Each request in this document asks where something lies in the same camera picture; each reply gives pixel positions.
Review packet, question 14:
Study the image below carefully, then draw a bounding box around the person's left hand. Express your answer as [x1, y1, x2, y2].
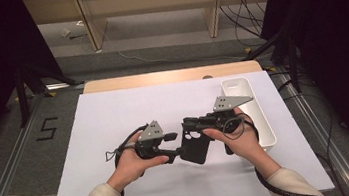
[101, 127, 174, 196]

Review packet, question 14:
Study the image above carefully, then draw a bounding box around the person's right hand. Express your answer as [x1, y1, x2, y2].
[199, 102, 283, 186]

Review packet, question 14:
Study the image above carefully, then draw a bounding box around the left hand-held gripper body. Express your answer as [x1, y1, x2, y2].
[131, 119, 169, 161]

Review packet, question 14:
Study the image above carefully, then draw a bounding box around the bundle of black cables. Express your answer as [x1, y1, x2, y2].
[218, 0, 273, 51]

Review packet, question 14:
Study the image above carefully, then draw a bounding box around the right hand-held gripper black cable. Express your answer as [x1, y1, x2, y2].
[220, 105, 331, 196]

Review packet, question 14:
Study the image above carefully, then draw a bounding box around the black metal stand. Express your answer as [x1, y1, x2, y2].
[11, 57, 91, 129]
[239, 26, 304, 100]

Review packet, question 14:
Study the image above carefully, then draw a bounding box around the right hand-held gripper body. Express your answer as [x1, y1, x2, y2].
[201, 91, 259, 137]

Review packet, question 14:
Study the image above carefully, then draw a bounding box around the thin black floor cable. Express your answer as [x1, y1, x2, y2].
[275, 70, 345, 196]

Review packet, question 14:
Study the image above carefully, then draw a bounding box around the white table cover sheet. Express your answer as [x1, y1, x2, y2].
[33, 63, 338, 196]

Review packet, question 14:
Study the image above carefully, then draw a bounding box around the black phone case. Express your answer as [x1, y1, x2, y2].
[175, 122, 218, 168]

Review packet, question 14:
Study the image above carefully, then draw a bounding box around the aluminium floor rail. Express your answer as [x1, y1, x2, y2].
[273, 62, 349, 196]
[0, 80, 98, 196]

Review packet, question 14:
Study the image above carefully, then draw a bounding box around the light wooden shelf unit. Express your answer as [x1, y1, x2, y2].
[22, 0, 281, 61]

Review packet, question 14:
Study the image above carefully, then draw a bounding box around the small white floor scrap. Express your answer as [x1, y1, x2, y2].
[58, 27, 73, 38]

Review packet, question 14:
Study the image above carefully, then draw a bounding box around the white plastic bin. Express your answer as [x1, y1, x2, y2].
[219, 73, 279, 158]

